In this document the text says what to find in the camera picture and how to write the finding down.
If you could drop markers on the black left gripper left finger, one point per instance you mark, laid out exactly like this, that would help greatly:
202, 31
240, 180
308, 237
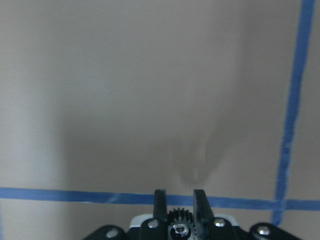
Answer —
160, 205

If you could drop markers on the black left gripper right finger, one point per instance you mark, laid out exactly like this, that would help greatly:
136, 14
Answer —
203, 213

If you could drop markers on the small black bearing gear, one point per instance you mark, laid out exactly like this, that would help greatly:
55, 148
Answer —
181, 225

